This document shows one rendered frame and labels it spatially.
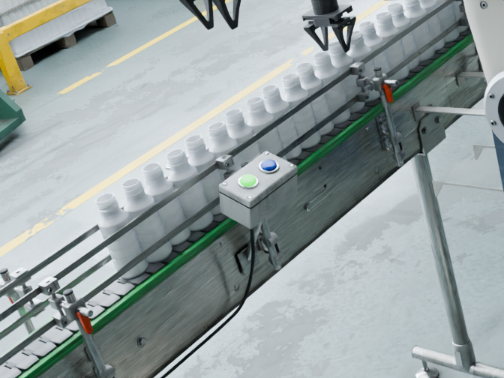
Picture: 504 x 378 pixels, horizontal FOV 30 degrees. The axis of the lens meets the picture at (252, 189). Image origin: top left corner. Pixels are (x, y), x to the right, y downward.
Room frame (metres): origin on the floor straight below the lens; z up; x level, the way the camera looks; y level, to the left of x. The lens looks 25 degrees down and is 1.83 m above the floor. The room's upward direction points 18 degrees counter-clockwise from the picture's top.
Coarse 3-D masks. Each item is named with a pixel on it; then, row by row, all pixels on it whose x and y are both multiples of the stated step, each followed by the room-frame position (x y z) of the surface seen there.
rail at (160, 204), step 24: (456, 24) 2.29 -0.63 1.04; (384, 48) 2.10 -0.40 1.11; (312, 96) 1.92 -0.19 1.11; (216, 168) 1.72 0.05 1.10; (144, 216) 1.60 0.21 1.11; (192, 216) 1.66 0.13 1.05; (72, 240) 1.58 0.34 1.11; (168, 240) 1.62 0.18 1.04; (48, 264) 1.53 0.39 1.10; (72, 264) 1.48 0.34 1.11; (96, 264) 1.59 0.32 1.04; (96, 288) 1.50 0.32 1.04; (0, 336) 1.45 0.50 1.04; (0, 360) 1.36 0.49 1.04
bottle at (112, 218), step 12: (108, 204) 1.58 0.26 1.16; (108, 216) 1.58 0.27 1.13; (120, 216) 1.59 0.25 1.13; (108, 228) 1.57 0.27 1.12; (120, 228) 1.57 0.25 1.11; (120, 240) 1.57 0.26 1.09; (132, 240) 1.58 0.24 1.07; (120, 252) 1.57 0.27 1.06; (132, 252) 1.58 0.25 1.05; (120, 264) 1.58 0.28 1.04; (144, 264) 1.59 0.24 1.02; (132, 276) 1.57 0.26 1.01
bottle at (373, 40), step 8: (360, 24) 2.14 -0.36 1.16; (368, 24) 2.15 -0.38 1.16; (368, 32) 2.12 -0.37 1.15; (368, 40) 2.11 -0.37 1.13; (376, 40) 2.11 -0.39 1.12; (376, 48) 2.10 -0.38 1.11; (376, 56) 2.10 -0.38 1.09; (384, 56) 2.11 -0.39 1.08; (376, 64) 2.10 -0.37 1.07; (384, 64) 2.11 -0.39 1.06; (384, 72) 2.11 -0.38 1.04
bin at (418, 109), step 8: (456, 72) 2.23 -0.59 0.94; (464, 72) 2.24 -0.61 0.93; (472, 72) 2.22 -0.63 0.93; (480, 72) 2.20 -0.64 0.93; (464, 80) 2.25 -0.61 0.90; (416, 104) 2.11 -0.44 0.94; (416, 112) 2.11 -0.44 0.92; (440, 112) 2.04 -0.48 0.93; (448, 112) 2.03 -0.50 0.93; (456, 112) 2.01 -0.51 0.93; (464, 112) 2.00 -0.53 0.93; (472, 112) 1.98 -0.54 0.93; (480, 112) 1.97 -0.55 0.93; (416, 120) 2.10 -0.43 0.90; (496, 136) 1.89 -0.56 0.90; (472, 144) 2.24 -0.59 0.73; (496, 144) 1.89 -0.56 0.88; (480, 152) 2.22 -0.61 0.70; (496, 152) 1.89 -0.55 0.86; (440, 184) 2.09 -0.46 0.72; (448, 184) 2.07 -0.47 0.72; (456, 184) 2.06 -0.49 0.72; (464, 184) 2.04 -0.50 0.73
